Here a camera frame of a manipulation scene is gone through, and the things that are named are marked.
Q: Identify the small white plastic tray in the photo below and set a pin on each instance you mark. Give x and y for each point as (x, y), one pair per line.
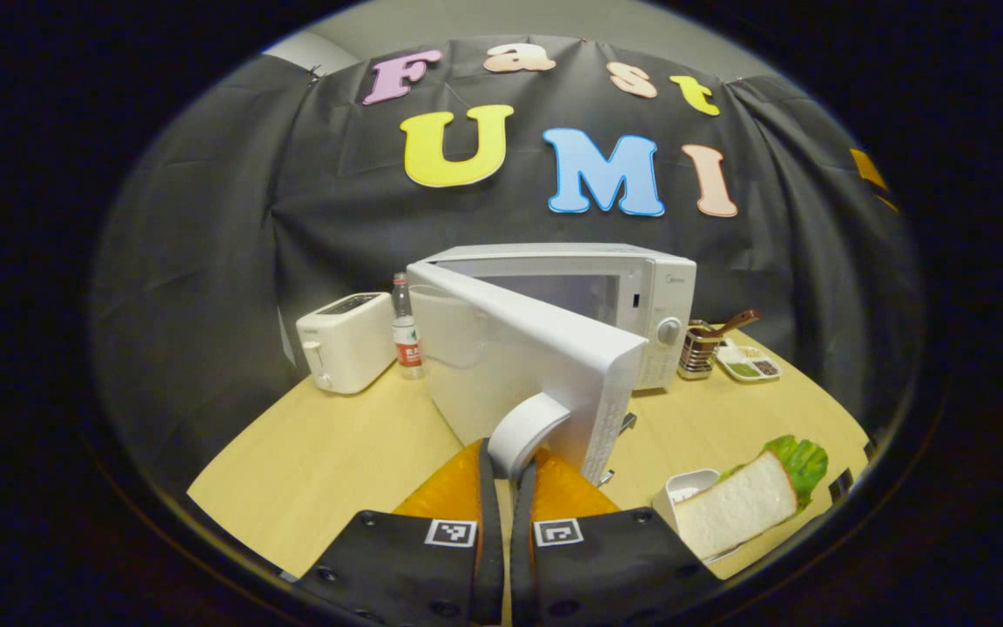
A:
(680, 488)

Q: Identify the lettuce bread sandwich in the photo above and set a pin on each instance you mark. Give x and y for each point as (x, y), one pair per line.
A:
(732, 505)

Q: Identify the black backdrop cloth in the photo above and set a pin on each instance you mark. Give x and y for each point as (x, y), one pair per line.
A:
(232, 235)

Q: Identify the white toaster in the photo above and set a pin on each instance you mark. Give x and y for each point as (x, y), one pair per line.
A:
(349, 344)

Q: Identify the clear water bottle red label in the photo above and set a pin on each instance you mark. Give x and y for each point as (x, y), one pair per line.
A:
(407, 335)

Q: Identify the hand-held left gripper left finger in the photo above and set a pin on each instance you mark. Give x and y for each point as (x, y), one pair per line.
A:
(488, 522)

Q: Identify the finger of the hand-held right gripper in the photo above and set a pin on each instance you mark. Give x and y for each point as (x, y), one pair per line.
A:
(869, 172)

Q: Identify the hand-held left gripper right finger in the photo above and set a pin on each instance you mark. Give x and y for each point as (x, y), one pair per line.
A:
(521, 540)

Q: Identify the white divided spice dish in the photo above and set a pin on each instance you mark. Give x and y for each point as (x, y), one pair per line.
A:
(750, 366)

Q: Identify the white microwave oven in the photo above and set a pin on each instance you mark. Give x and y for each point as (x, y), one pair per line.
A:
(519, 357)

